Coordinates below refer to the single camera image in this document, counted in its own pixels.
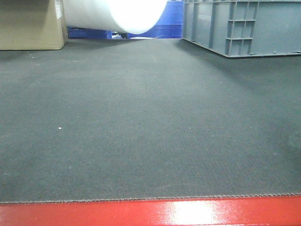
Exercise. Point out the dark grey fabric mat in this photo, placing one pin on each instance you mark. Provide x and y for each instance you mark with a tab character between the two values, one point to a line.
147	119

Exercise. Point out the blue plastic bin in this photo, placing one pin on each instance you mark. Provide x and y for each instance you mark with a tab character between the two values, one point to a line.
169	26

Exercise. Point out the white bubble wrap roll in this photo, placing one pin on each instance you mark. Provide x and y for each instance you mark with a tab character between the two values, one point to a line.
129	16

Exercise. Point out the grey plastic crate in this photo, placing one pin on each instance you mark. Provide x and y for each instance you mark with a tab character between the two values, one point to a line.
244	28

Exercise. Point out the brown cardboard box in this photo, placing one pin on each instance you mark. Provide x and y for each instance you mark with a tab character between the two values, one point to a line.
32	25

